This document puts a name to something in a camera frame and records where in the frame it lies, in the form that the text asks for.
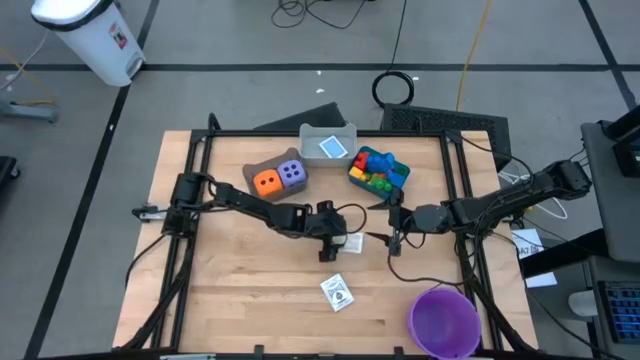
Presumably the white pedal trash can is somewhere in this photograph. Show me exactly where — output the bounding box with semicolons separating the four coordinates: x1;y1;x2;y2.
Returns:
29;0;147;88

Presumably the teal plastic bin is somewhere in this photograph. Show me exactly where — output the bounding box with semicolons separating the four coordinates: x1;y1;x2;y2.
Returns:
347;145;412;203

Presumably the large blue studded block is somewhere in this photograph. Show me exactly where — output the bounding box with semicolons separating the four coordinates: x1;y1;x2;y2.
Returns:
367;152;396;175

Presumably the black desk monitor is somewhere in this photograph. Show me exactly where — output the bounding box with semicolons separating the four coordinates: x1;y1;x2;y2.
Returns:
598;103;640;178

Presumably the purple foam die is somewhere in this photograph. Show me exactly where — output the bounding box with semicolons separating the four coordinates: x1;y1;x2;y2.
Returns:
277;159;308;189

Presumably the light grey plastic bin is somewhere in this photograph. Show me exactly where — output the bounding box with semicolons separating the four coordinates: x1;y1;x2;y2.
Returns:
298;122;359;168

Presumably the black coiled cable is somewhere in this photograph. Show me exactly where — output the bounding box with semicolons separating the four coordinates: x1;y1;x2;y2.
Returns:
371;0;416;108

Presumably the white rounded desk object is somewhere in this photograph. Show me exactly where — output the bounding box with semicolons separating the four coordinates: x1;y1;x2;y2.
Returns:
568;289;601;318

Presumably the orange foam die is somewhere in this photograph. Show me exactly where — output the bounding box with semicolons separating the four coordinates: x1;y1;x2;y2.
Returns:
252;168;284;198

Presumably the backlit keyboard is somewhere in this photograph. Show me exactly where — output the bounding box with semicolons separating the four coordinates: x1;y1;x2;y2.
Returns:
597;279;640;346

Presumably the black tangled floor cable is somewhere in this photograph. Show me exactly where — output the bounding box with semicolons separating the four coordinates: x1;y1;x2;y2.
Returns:
270;0;369;30

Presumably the grey side desk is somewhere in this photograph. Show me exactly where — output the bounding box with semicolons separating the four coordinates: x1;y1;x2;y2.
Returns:
580;119;640;265

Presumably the blue-backed playing card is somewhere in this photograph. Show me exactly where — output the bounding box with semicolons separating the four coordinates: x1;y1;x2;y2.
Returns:
318;134;349;160

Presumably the grey keyboard desk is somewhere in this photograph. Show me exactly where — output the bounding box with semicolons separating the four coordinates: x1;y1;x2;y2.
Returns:
583;254;640;360

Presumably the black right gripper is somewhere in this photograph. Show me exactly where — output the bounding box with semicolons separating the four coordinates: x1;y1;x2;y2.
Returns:
364;186;417;258

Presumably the white paper sheet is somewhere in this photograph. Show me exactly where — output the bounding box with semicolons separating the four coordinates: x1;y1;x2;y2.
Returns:
524;271;559;290

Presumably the white cable bundle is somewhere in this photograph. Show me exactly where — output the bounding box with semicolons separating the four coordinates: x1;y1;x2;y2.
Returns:
497;169;570;221

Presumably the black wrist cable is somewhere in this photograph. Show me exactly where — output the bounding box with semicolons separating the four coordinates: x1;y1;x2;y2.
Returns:
387;232;466;289
333;202;369;236

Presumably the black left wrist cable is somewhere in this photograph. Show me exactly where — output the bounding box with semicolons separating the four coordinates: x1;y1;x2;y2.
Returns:
333;202;369;236

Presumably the purple plastic bucket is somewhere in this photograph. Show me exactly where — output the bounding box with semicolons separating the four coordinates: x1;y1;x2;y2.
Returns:
405;285;482;359

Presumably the white card deck box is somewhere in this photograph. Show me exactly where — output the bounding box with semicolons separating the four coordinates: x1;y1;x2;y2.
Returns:
341;232;365;255

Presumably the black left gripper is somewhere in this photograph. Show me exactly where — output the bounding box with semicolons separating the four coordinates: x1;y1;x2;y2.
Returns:
298;207;350;264

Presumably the black desk leg bar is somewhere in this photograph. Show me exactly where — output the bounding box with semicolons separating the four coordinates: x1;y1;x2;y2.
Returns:
519;228;609;280

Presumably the grey stand base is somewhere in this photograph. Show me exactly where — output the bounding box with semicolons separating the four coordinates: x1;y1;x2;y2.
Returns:
0;98;60;125

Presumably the thin white floor cable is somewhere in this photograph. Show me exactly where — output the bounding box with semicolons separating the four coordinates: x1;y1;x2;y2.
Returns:
0;29;49;94

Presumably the yellow cable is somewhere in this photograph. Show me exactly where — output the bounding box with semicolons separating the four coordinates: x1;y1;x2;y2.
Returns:
454;0;494;112

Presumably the black chair base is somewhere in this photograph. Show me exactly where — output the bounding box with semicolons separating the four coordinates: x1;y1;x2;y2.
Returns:
0;155;22;197

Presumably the black aluminium table frame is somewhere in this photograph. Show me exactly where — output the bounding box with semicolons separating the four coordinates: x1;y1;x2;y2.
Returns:
117;112;540;360

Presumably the white printed paper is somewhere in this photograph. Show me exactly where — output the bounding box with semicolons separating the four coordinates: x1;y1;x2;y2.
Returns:
510;228;546;260

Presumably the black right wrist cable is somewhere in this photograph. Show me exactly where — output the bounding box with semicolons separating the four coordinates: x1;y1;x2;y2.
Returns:
387;232;466;289

